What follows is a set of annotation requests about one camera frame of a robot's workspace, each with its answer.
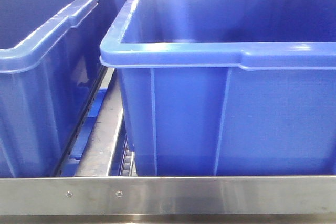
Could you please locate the large blue bin front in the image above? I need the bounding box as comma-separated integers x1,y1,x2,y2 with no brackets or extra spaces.
100,0,335,176

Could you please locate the blue bin at left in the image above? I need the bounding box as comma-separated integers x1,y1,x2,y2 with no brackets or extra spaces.
1,0,102,178

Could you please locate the stainless steel shelf frame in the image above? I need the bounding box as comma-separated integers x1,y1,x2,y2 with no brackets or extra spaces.
1,74,335,216

